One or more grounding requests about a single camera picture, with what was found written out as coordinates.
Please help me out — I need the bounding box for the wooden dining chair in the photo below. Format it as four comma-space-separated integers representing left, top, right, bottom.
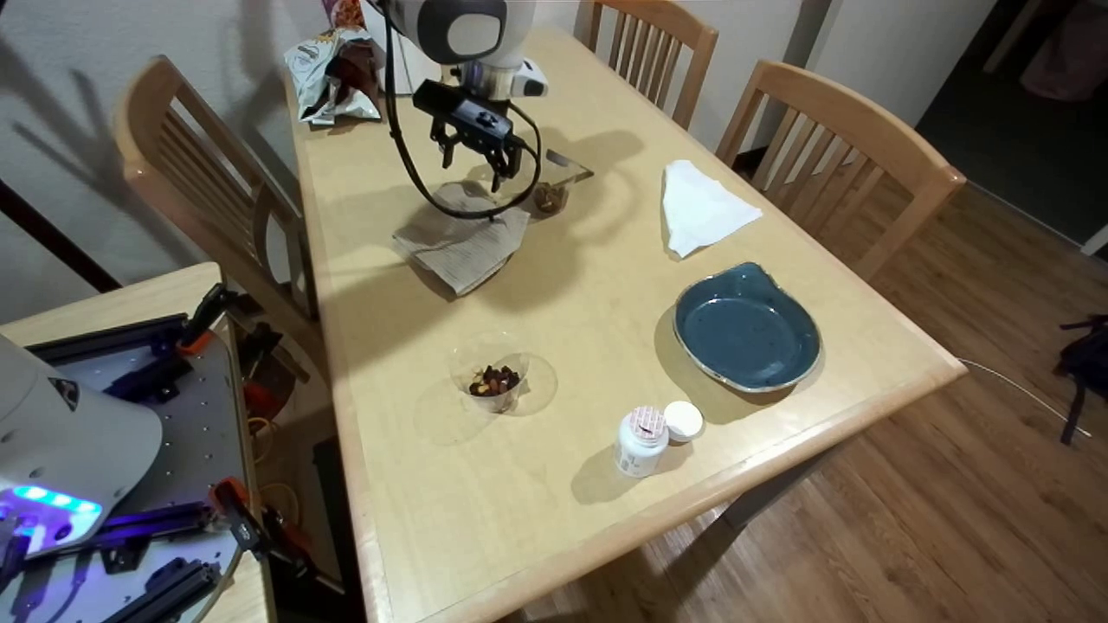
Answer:
576, 0, 718, 130
718, 60, 965, 278

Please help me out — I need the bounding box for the white paper napkin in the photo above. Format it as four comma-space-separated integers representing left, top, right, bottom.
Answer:
660, 160, 761, 259

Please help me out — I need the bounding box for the clear dish with brown bits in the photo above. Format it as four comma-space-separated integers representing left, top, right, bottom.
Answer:
448, 334, 559, 417

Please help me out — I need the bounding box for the clear cup with brown snack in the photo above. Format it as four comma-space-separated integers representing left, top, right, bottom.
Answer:
528, 149, 593, 220

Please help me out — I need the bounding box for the left side wooden chair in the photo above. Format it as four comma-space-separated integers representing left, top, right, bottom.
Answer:
114, 57, 328, 372

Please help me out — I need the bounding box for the beige cloth towel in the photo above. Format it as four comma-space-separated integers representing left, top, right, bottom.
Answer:
391, 180, 529, 295

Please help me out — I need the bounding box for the crumpled snack bag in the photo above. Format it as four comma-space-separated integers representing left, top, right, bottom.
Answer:
284, 29, 381, 130

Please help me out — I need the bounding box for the near wooden dining chair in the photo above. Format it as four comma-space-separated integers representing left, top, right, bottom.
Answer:
576, 0, 718, 130

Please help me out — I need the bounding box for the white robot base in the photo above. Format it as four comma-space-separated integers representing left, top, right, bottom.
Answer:
0, 337, 163, 556

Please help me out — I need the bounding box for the white bottle cap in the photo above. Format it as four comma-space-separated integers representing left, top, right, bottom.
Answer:
660, 401, 705, 443

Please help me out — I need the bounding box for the white pill bottle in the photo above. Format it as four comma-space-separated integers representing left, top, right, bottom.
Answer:
615, 404, 668, 476

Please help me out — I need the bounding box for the blue ceramic plate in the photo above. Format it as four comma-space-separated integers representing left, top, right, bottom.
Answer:
673, 263, 821, 394

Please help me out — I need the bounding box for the far wooden dining chair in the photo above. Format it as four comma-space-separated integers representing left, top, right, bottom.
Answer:
718, 60, 965, 278

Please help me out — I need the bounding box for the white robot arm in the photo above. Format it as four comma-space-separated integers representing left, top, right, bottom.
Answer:
371, 0, 547, 183

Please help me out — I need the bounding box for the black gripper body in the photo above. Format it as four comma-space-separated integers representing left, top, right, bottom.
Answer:
412, 80, 528, 173

